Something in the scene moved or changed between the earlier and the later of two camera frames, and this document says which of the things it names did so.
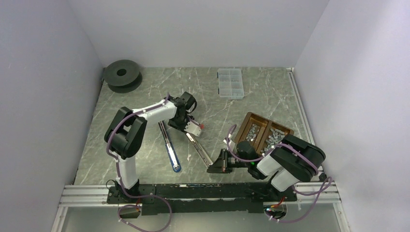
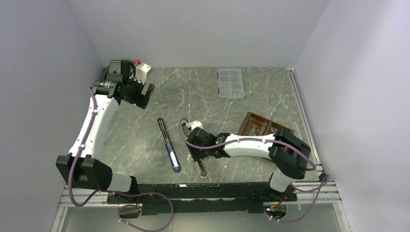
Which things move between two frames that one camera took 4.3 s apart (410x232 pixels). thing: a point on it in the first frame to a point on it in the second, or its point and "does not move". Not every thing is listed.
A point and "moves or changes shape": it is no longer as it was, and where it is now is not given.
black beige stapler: x=206 y=158 moves or changes shape
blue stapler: x=174 y=160 does not move
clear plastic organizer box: x=231 y=83 does not move
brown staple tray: x=263 y=134 does not move
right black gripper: x=221 y=165 to x=195 y=154
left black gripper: x=171 y=123 to x=139 y=99
